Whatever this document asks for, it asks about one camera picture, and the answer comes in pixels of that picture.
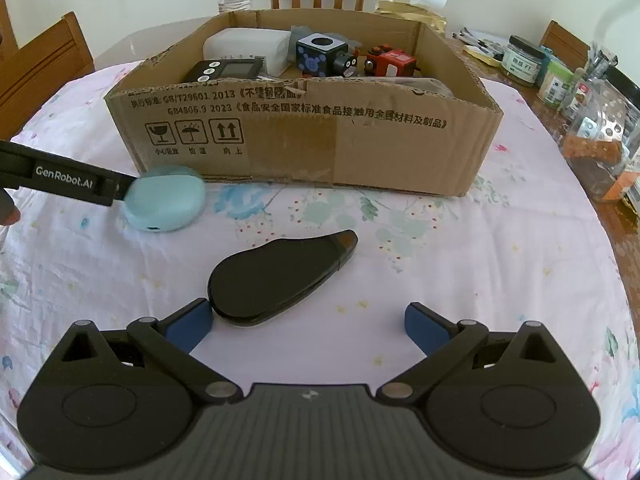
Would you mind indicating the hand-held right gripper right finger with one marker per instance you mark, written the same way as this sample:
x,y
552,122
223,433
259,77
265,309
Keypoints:
x,y
425,327

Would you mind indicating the pile of papers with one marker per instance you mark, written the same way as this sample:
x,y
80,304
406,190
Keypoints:
x,y
480,40

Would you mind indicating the small carton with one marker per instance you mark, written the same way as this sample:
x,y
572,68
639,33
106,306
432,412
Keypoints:
x,y
622,185

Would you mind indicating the black digital timer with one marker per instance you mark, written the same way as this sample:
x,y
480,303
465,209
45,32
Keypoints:
x,y
225,70

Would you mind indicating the cardboard box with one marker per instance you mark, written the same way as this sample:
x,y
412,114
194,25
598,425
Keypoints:
x,y
300,145

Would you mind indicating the yellow sticky pad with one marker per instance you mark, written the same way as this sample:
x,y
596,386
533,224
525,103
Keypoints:
x,y
482,56

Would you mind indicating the clear pen holder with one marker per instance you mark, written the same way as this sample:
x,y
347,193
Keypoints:
x,y
590,85

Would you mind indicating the light blue oval case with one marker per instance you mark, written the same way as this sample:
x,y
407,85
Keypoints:
x,y
165,200

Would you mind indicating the green lid container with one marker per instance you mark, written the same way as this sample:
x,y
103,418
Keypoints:
x,y
555,82

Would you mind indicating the dark blue toy train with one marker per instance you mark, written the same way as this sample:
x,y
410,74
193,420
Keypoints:
x,y
320,55

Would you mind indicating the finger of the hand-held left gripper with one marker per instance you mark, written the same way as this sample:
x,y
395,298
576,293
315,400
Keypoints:
x,y
60,177

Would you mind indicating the white plastic box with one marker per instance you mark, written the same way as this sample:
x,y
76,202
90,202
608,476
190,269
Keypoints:
x,y
245,47

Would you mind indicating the red toy car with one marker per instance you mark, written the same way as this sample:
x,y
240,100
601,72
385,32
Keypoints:
x,y
392,62

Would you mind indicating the person's left hand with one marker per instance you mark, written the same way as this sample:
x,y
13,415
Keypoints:
x,y
7,210

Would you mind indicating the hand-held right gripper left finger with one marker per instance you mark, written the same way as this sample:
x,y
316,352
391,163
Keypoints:
x,y
192,325

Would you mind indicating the black teardrop device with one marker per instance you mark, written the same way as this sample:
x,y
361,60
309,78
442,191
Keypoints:
x,y
275,275

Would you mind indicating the large clear black-lid jar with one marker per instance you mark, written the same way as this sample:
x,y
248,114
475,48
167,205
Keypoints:
x,y
600,145

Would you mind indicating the black lid glass jar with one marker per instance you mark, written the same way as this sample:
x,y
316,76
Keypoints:
x,y
522,62

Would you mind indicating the yellow packet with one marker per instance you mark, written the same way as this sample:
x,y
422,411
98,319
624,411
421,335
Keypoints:
x,y
410,15

